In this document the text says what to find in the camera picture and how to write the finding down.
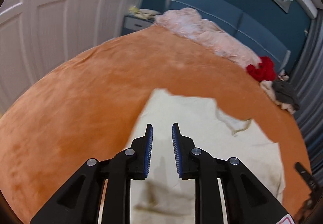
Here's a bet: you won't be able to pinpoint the blue grey nightstand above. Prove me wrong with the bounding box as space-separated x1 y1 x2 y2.
121 15 154 36

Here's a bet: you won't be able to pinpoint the cream garment under grey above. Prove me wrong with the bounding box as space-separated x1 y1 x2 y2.
259 80 296 115

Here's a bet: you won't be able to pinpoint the cream quilted jacket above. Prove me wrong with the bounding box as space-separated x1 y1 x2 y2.
130 89 285 223

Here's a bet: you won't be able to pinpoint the red garment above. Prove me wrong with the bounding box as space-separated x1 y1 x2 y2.
246 56 277 82

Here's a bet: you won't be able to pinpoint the dark grey garment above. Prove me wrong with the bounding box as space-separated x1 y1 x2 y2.
272 80 300 111

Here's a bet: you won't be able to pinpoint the orange plush bed blanket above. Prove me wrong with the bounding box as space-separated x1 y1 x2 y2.
1 25 310 223

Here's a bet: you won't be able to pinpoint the yellow white items on nightstand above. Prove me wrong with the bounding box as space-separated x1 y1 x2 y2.
129 6 161 20

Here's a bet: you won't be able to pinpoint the blue upholstered headboard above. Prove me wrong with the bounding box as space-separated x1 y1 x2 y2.
165 0 291 72

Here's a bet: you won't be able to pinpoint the pink crumpled quilt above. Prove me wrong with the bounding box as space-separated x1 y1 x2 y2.
154 7 261 69

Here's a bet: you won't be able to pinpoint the grey blue curtain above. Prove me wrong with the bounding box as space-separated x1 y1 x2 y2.
290 10 322 184

